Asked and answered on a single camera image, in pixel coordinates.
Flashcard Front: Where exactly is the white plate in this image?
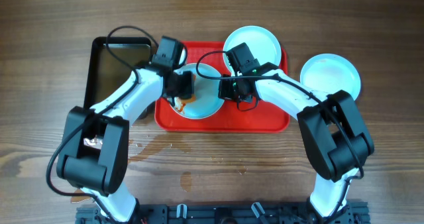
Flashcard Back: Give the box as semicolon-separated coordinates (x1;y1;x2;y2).
223;26;282;66
299;54;361;100
171;63;224;119

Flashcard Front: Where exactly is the black water basin tray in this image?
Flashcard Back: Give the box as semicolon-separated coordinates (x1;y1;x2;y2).
83;36;152;109

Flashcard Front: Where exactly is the left black cable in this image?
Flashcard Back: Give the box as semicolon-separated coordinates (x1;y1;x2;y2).
45;25;189;224

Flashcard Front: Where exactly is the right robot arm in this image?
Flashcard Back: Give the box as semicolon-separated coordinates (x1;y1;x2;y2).
221;43;374;223

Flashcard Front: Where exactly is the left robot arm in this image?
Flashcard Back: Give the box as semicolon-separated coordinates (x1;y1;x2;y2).
46;36;194;223

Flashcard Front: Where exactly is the orange green scrub sponge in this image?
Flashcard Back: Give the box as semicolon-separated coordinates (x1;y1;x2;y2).
176;94;196;113

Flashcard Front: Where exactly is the red plastic serving tray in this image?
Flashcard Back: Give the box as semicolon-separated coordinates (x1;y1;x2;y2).
154;41;290;133

